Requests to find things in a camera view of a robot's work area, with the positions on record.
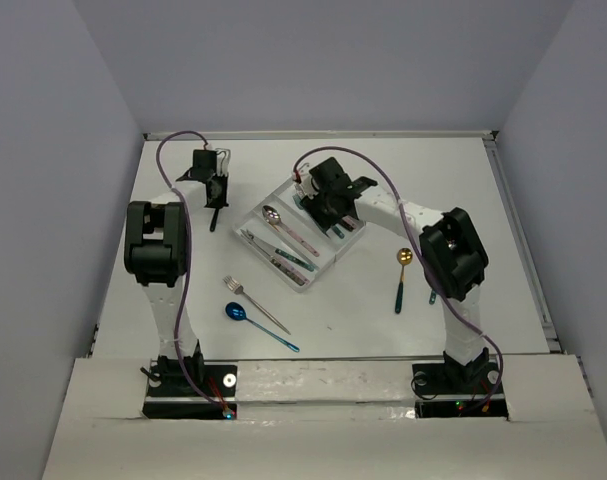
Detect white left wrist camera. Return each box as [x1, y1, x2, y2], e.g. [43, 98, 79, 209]
[215, 148, 231, 177]

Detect silver slim fork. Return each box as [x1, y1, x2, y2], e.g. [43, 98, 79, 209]
[223, 275, 291, 335]

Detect pink handled fork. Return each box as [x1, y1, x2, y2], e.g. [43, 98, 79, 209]
[343, 217, 360, 230]

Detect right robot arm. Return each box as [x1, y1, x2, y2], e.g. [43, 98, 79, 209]
[292, 157, 489, 392]

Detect teal handled knife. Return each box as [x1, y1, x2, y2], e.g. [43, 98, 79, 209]
[274, 248, 315, 272]

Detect teal slim fork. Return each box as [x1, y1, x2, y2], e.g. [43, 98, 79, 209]
[292, 195, 304, 210]

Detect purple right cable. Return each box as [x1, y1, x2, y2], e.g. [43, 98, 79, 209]
[292, 145, 507, 406]

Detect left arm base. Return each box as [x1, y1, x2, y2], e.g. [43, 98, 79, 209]
[140, 354, 238, 421]

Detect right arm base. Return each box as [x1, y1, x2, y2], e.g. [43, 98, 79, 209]
[410, 362, 509, 419]

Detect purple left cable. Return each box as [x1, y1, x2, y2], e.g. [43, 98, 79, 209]
[155, 129, 234, 416]

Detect gold spoon green handle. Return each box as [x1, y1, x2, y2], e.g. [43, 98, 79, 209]
[394, 248, 413, 314]

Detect gold fork green handle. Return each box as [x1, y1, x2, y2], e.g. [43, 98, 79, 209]
[209, 208, 220, 233]

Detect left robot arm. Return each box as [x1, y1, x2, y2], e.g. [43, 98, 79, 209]
[124, 149, 231, 395]

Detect teal handled fork in tray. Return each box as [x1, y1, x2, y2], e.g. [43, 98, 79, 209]
[332, 225, 345, 239]

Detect pink handled knife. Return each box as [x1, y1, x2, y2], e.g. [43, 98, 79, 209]
[240, 229, 277, 255]

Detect white cutlery tray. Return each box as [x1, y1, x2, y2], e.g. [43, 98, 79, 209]
[233, 180, 365, 293]

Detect blue spoon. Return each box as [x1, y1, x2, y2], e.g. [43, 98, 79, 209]
[224, 302, 300, 353]

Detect purple cable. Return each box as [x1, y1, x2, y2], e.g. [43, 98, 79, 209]
[155, 129, 234, 416]
[292, 145, 507, 406]

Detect pink handled spoon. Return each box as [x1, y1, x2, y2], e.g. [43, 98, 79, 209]
[262, 205, 320, 257]

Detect dark marbled handled knife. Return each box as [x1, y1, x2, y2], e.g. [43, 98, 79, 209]
[270, 258, 308, 286]

